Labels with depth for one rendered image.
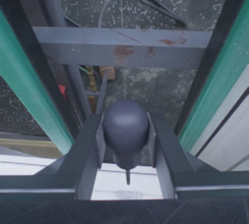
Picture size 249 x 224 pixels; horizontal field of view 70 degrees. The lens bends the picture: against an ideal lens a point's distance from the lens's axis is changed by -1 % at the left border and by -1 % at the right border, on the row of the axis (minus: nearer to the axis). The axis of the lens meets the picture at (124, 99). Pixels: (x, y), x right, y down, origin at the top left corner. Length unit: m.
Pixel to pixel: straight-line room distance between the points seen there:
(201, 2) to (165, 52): 0.92
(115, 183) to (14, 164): 0.24
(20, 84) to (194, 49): 0.19
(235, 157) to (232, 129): 0.03
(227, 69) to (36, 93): 0.20
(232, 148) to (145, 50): 0.15
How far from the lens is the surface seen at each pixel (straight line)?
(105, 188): 0.43
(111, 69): 1.31
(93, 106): 1.25
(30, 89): 0.23
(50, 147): 1.09
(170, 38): 0.22
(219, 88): 0.20
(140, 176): 0.43
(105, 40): 0.21
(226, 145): 0.26
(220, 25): 0.19
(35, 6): 0.51
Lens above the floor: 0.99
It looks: 37 degrees down
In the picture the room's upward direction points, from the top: 174 degrees counter-clockwise
